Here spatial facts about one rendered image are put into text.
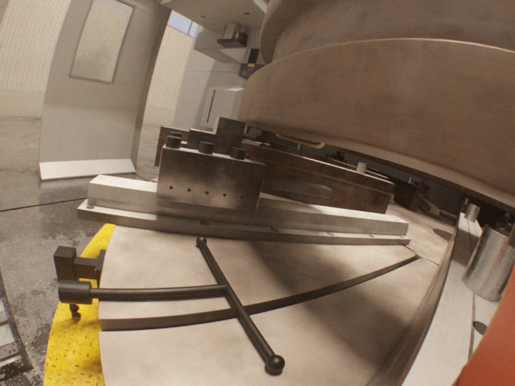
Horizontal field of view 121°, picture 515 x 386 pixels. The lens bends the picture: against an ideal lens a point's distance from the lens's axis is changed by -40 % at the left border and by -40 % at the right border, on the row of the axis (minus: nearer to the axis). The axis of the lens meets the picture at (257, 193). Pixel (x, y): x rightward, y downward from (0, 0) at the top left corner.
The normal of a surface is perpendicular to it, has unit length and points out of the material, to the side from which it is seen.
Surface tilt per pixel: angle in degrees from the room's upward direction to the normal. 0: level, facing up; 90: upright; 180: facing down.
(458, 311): 0
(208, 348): 0
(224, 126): 90
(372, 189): 90
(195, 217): 90
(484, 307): 0
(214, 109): 90
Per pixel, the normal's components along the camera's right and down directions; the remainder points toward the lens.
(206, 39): -0.48, 0.11
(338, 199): -0.09, 0.23
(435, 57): -0.79, -0.04
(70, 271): 0.40, 0.32
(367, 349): 0.22, -0.94
